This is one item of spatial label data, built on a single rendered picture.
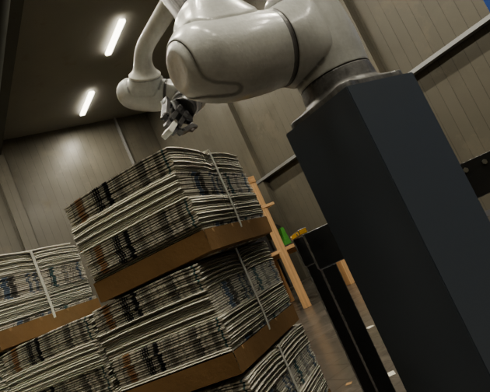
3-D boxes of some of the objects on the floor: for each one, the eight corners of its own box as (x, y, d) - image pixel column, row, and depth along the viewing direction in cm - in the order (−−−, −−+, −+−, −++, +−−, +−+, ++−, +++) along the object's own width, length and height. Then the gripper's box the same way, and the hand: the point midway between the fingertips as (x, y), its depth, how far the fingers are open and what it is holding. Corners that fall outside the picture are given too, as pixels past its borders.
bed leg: (421, 488, 140) (320, 270, 149) (414, 478, 145) (317, 269, 154) (439, 479, 140) (337, 262, 149) (432, 470, 146) (334, 261, 154)
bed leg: (379, 428, 189) (305, 267, 198) (376, 422, 195) (304, 266, 204) (392, 421, 189) (318, 260, 198) (388, 416, 195) (316, 260, 204)
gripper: (176, 82, 144) (157, 107, 123) (208, 113, 147) (194, 143, 126) (160, 99, 146) (138, 126, 126) (191, 129, 150) (175, 160, 129)
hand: (169, 130), depth 129 cm, fingers closed
